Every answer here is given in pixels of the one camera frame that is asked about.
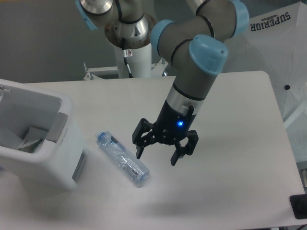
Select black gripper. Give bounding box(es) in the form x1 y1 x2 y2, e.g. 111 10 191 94
132 102 199 166

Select clear plastic water bottle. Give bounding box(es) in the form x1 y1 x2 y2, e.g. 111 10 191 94
95 131 150 186

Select white plastic wrapper bag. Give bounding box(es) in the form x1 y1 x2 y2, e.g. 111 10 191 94
17 138 44 153

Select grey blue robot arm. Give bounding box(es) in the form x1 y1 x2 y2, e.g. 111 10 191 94
75 0 249 165

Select white trash can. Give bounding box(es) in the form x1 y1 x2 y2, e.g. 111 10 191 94
0 80 87 190

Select white paper in bin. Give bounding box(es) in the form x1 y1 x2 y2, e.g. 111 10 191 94
24 126 48 141

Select white Superior umbrella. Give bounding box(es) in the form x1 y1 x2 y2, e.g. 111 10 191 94
223 2 307 162

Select black device at corner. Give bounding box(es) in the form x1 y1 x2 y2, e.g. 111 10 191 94
289 194 307 219

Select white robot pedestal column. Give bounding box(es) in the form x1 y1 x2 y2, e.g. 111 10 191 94
113 44 152 79

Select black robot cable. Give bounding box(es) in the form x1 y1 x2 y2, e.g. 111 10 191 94
121 38 134 79

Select white table mounting bracket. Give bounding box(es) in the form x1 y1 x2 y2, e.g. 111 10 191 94
83 62 119 81

